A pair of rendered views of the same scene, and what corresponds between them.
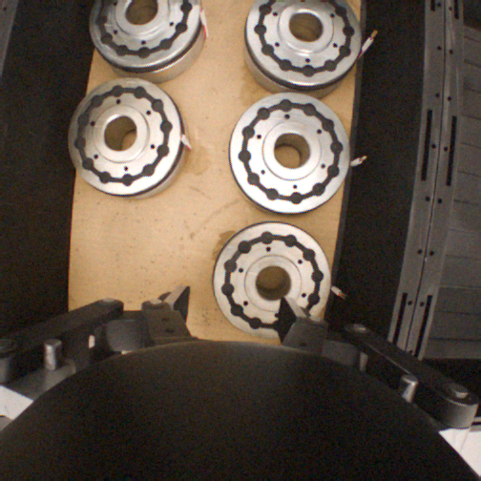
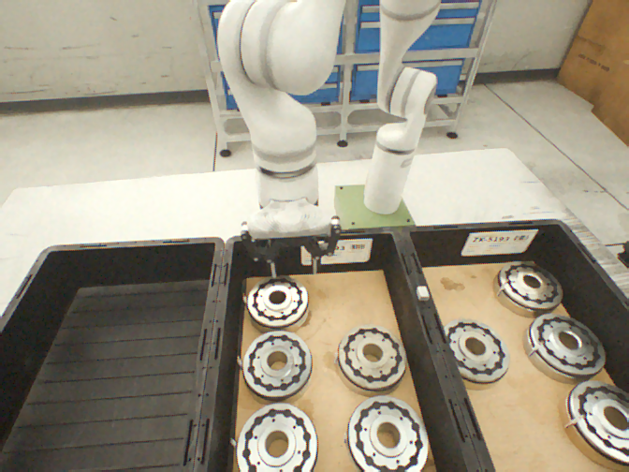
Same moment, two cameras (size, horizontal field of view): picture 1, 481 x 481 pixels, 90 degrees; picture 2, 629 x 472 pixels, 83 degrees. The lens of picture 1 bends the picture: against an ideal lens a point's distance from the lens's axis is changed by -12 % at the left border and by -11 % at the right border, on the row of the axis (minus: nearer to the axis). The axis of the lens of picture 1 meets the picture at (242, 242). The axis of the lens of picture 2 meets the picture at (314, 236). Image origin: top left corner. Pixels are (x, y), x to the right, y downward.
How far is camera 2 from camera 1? 40 cm
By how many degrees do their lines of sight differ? 39
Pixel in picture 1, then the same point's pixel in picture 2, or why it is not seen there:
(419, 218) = (221, 313)
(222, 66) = (329, 425)
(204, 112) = (333, 390)
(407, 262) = (225, 296)
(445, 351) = (165, 286)
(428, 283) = (213, 290)
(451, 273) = (162, 328)
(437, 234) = (211, 308)
